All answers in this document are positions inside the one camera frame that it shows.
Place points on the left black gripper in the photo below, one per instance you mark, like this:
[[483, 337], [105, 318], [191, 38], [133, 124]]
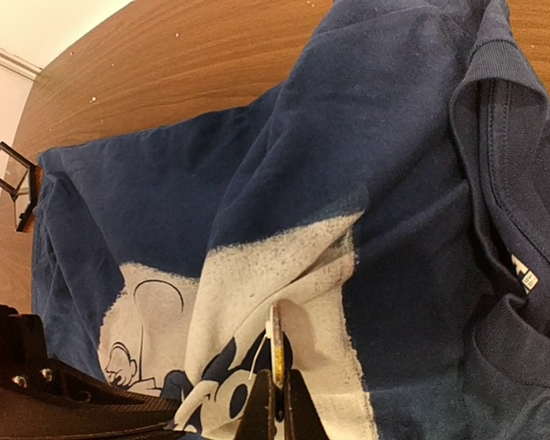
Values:
[[41, 398]]

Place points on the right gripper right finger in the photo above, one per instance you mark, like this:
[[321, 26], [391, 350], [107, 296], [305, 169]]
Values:
[[301, 419]]

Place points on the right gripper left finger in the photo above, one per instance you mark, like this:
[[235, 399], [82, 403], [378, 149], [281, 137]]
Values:
[[258, 419]]

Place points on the starry night round brooch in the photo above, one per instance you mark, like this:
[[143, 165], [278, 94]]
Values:
[[274, 333]]

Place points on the black brooch display box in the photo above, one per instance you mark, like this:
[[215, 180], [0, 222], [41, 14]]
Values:
[[18, 179]]

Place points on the navy white clothing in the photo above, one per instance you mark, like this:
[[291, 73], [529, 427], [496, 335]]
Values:
[[392, 196]]

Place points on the left aluminium frame post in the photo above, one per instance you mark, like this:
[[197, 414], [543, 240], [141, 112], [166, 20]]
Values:
[[19, 66]]

